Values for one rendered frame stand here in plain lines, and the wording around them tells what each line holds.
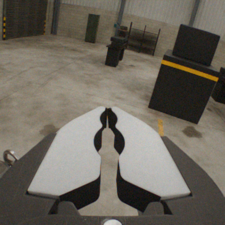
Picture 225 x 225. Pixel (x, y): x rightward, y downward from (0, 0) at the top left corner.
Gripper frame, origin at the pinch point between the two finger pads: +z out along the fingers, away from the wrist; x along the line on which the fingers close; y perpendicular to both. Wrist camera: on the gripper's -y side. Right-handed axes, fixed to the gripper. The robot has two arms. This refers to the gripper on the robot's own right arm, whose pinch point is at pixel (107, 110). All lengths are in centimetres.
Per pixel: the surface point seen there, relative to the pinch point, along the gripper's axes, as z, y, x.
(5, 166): 30, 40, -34
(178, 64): 331, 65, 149
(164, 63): 341, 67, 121
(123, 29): 784, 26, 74
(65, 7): 1422, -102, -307
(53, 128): 213, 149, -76
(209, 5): 1203, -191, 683
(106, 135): 217, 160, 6
